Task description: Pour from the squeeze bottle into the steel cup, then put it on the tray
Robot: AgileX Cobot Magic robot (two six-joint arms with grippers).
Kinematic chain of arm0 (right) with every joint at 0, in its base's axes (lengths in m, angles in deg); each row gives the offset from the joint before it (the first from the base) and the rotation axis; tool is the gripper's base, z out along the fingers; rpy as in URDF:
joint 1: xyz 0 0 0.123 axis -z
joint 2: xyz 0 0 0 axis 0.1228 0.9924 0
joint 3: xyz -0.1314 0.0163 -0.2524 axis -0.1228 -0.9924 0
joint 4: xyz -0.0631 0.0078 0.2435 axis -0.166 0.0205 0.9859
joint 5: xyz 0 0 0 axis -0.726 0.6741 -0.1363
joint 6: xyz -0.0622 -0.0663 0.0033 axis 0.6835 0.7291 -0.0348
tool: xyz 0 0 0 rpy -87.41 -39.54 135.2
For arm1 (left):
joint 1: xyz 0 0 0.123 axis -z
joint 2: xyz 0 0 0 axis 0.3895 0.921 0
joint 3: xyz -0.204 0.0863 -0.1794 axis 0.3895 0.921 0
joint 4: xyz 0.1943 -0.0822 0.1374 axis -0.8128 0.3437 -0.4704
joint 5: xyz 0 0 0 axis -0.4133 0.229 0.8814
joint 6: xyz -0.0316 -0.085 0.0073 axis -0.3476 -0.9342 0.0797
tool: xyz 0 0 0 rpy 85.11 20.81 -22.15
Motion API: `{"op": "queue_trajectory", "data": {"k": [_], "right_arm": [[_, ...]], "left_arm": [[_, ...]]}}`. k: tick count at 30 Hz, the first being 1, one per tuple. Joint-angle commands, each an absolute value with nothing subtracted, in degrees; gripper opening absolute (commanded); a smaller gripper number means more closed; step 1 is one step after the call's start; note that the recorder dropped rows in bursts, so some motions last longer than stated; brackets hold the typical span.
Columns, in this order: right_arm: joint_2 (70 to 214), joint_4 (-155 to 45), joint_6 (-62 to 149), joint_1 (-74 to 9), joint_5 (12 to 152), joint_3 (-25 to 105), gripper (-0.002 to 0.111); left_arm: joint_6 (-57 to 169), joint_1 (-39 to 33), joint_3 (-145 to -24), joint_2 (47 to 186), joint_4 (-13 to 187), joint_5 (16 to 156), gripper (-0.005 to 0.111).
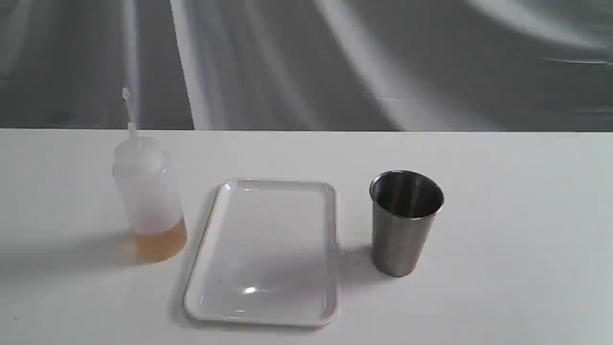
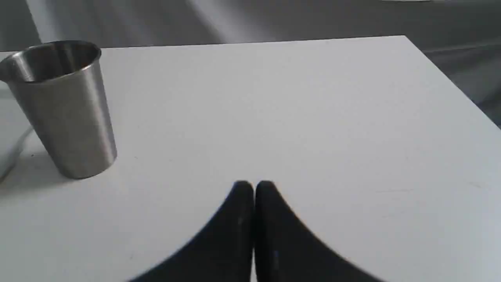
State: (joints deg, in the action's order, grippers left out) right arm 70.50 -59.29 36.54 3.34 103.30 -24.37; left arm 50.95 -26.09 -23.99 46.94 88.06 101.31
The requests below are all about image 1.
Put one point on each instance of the white rectangular plastic tray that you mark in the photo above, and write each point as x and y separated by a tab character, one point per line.
269	255

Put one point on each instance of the clear plastic squeeze bottle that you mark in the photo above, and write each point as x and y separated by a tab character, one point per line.
143	173

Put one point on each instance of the stainless steel cup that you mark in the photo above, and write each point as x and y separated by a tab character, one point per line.
404	207

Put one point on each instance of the grey fabric backdrop curtain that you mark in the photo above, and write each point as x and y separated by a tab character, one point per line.
308	65

